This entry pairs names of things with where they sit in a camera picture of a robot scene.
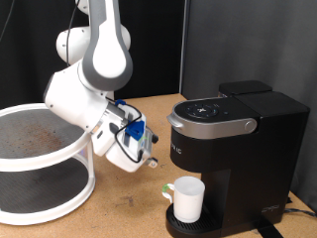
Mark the white two-tier turntable shelf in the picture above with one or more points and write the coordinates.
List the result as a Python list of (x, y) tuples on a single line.
[(33, 158)]

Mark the black Keurig coffee machine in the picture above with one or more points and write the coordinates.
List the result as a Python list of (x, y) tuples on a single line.
[(251, 158)]

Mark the grey partition panel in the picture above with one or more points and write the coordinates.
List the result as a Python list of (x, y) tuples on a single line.
[(251, 39)]

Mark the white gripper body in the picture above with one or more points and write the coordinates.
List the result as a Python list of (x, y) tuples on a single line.
[(130, 153)]

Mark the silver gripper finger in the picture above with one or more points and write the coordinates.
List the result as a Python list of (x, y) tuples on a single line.
[(154, 139), (152, 163)]

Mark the black tape strip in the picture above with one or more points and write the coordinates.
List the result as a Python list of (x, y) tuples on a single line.
[(269, 231)]

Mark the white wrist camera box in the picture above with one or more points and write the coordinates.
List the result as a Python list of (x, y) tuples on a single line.
[(102, 142)]

